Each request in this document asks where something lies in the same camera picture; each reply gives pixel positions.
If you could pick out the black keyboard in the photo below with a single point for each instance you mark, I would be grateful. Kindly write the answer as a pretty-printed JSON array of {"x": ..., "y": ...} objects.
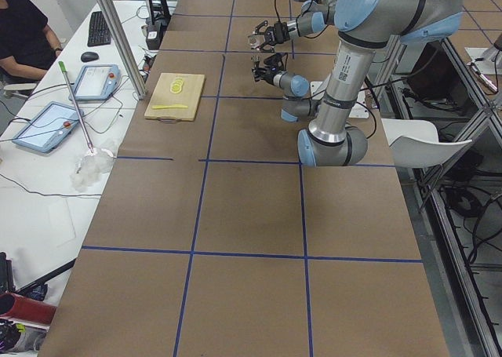
[{"x": 99, "y": 33}]

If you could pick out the yellow plastic knife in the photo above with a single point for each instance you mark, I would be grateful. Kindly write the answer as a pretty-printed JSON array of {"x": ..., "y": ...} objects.
[{"x": 169, "y": 106}]

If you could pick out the aluminium frame post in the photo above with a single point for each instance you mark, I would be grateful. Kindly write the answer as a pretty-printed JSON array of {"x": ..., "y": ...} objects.
[{"x": 123, "y": 47}]

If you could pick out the white plastic chair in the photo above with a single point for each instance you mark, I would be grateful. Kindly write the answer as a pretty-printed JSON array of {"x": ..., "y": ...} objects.
[{"x": 415, "y": 144}]

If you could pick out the metal rod green tip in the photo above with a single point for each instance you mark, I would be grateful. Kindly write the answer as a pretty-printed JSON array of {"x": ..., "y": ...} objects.
[{"x": 91, "y": 149}]

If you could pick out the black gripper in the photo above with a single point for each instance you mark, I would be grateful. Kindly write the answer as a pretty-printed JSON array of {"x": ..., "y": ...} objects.
[
  {"x": 279, "y": 31},
  {"x": 268, "y": 75}
]

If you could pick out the far blue teach pendant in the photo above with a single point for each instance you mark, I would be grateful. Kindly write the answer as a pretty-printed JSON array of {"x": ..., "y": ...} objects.
[{"x": 96, "y": 82}]

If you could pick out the black computer mouse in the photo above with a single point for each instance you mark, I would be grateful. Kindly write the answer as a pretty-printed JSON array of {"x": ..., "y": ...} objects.
[{"x": 89, "y": 56}]

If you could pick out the blue teach pendant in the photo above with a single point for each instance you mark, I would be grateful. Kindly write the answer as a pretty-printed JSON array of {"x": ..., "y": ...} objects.
[
  {"x": 48, "y": 129},
  {"x": 96, "y": 82}
]

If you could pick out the red cylinder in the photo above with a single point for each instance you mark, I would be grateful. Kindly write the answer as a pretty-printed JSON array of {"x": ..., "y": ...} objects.
[{"x": 14, "y": 306}]

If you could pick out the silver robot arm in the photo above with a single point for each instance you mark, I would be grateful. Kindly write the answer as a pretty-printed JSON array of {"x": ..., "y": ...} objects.
[
  {"x": 364, "y": 26},
  {"x": 314, "y": 17}
]

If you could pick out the near blue teach pendant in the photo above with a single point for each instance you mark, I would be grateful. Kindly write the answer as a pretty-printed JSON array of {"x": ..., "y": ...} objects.
[{"x": 48, "y": 129}]

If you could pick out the clear glass measuring cup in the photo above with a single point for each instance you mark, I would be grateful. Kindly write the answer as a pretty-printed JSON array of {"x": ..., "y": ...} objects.
[{"x": 255, "y": 42}]

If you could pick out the steel jigger shaker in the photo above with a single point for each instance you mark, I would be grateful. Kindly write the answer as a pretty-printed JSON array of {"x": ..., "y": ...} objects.
[{"x": 256, "y": 61}]

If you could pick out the seated man black shirt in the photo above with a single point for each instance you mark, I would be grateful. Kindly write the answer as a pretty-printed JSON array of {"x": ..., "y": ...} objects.
[{"x": 29, "y": 46}]

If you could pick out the bamboo cutting board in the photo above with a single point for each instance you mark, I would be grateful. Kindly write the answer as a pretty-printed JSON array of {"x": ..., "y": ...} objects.
[{"x": 190, "y": 96}]

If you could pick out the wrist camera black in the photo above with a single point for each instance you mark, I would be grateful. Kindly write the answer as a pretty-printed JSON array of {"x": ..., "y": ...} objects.
[
  {"x": 281, "y": 61},
  {"x": 279, "y": 32}
]

